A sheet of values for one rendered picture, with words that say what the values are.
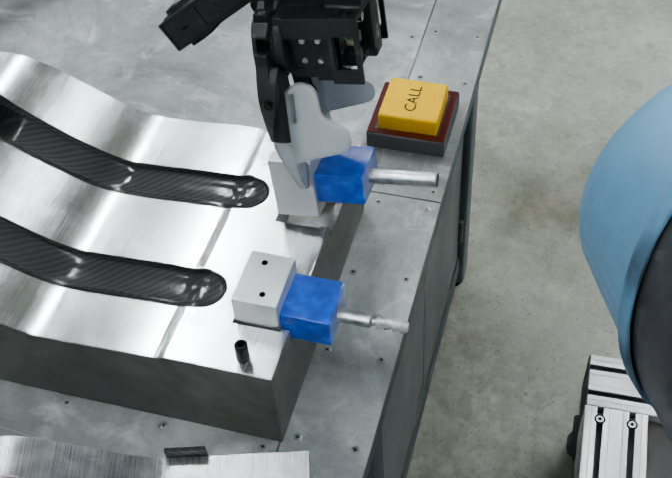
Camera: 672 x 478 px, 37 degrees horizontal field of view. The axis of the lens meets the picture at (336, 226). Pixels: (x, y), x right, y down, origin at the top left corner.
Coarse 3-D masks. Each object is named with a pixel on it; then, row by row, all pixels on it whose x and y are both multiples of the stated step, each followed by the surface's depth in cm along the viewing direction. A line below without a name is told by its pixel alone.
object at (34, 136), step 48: (0, 96) 90; (48, 144) 90; (144, 192) 89; (192, 192) 89; (240, 192) 88; (0, 240) 84; (48, 240) 84; (96, 288) 82; (144, 288) 82; (192, 288) 81
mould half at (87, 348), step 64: (0, 64) 94; (64, 128) 91; (128, 128) 94; (192, 128) 94; (256, 128) 93; (0, 192) 85; (64, 192) 88; (128, 256) 84; (192, 256) 83; (320, 256) 83; (0, 320) 79; (64, 320) 80; (128, 320) 79; (192, 320) 78; (64, 384) 84; (128, 384) 81; (192, 384) 78; (256, 384) 75
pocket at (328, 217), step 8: (328, 208) 89; (336, 208) 87; (280, 216) 86; (288, 216) 89; (296, 216) 89; (304, 216) 89; (312, 216) 89; (320, 216) 89; (328, 216) 88; (336, 216) 87; (296, 224) 88; (304, 224) 88; (312, 224) 88; (320, 224) 88; (328, 224) 86
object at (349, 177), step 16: (272, 160) 81; (320, 160) 82; (336, 160) 82; (352, 160) 81; (368, 160) 81; (272, 176) 82; (288, 176) 81; (320, 176) 81; (336, 176) 80; (352, 176) 80; (368, 176) 81; (384, 176) 81; (400, 176) 80; (416, 176) 80; (432, 176) 80; (288, 192) 82; (304, 192) 82; (320, 192) 82; (336, 192) 81; (352, 192) 81; (368, 192) 82; (288, 208) 83; (304, 208) 83; (320, 208) 83
